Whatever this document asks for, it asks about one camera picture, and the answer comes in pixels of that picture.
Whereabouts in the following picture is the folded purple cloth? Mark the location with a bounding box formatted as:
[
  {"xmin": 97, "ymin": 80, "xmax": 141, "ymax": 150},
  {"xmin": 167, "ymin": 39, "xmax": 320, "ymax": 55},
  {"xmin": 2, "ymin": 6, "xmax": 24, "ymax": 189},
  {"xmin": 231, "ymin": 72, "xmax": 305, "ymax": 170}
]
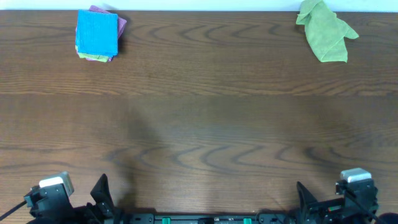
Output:
[
  {"xmin": 89, "ymin": 5, "xmax": 127, "ymax": 38},
  {"xmin": 85, "ymin": 55, "xmax": 112, "ymax": 62}
]

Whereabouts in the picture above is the crumpled green cloth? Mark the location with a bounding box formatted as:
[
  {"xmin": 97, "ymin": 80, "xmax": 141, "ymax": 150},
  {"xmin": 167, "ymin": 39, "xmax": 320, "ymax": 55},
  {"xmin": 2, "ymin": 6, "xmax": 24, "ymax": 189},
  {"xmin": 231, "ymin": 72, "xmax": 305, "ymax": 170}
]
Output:
[{"xmin": 296, "ymin": 0, "xmax": 359, "ymax": 62}]

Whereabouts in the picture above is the folded purple bottom cloth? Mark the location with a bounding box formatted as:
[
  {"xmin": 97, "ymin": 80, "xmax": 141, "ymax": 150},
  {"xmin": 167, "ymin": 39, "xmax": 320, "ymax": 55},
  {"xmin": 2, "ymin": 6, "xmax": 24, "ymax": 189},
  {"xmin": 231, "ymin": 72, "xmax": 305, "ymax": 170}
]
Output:
[{"xmin": 85, "ymin": 55, "xmax": 112, "ymax": 62}]

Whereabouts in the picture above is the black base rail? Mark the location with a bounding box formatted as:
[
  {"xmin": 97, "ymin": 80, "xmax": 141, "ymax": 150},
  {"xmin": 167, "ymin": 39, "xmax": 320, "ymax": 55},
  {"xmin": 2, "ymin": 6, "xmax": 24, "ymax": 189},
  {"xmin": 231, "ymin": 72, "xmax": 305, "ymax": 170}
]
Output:
[{"xmin": 121, "ymin": 210, "xmax": 297, "ymax": 224}]

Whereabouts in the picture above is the blue microfiber cloth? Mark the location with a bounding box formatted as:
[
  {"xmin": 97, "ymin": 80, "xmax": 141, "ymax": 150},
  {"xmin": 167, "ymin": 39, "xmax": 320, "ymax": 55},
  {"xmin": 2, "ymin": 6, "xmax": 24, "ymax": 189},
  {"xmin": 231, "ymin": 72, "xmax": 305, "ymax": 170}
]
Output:
[{"xmin": 75, "ymin": 10, "xmax": 118, "ymax": 57}]

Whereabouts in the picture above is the left black cable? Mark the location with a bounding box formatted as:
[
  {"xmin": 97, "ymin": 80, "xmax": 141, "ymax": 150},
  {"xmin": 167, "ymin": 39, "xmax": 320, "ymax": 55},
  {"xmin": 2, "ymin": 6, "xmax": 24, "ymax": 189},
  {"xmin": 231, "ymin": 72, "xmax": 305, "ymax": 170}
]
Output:
[{"xmin": 0, "ymin": 200, "xmax": 28, "ymax": 222}]

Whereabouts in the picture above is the folded purple top cloth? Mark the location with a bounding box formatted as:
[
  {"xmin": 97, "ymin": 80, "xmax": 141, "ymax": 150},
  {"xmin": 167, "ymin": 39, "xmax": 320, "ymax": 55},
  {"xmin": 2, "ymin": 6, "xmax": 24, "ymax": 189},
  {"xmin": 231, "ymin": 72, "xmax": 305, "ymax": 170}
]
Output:
[{"xmin": 89, "ymin": 5, "xmax": 127, "ymax": 38}]

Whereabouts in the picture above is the folded green cloth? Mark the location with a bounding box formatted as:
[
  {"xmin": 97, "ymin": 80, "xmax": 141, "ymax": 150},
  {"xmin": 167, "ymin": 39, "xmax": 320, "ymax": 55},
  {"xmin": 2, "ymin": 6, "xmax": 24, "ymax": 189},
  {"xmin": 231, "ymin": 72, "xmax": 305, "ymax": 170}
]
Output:
[{"xmin": 75, "ymin": 45, "xmax": 111, "ymax": 62}]

